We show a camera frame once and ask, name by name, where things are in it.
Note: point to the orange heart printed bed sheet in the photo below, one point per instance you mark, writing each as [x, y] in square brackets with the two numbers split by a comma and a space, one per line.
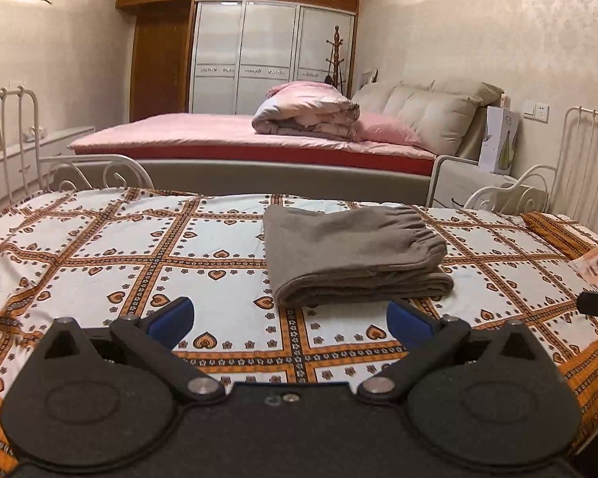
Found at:
[129, 239]

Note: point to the folded pink quilt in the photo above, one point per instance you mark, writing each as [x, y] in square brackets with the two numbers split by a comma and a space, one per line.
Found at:
[304, 109]

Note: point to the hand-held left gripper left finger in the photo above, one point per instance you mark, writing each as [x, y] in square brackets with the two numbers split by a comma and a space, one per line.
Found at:
[172, 322]

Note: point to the white wall switch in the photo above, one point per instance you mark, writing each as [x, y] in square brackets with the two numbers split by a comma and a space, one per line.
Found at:
[535, 111]

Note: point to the white box with pear print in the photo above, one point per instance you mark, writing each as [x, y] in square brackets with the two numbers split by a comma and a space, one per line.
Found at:
[498, 139]

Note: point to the white nightstand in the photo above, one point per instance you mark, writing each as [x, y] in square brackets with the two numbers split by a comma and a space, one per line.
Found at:
[458, 184]

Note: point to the grey fleece pants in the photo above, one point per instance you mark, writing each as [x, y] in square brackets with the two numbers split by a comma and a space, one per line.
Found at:
[349, 244]

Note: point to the pink pillow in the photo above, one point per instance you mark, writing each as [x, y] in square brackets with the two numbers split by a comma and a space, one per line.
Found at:
[386, 130]

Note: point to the peach printed cloth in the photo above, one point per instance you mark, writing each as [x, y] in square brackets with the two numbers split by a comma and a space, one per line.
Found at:
[595, 264]

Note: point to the white metal bed frame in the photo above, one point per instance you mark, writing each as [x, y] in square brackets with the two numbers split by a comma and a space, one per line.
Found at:
[593, 112]

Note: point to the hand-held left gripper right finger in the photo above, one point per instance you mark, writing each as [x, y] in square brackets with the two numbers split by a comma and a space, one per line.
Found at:
[409, 324]

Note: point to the bed with pink sheet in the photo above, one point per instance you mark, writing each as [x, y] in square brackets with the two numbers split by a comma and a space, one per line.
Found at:
[179, 129]

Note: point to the wooden coat rack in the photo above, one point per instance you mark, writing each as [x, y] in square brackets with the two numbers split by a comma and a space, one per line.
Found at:
[337, 59]

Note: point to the orange patterned pillow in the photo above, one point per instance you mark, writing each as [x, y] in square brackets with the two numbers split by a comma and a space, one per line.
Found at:
[563, 231]

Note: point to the beige pillows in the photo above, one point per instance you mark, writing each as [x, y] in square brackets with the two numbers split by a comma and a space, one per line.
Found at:
[428, 109]

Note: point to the wooden wardrobe with white doors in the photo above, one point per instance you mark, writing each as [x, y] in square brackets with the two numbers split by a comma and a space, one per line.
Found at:
[239, 55]

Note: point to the white drawer cabinet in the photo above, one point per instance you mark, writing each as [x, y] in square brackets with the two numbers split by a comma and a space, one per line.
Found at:
[60, 142]

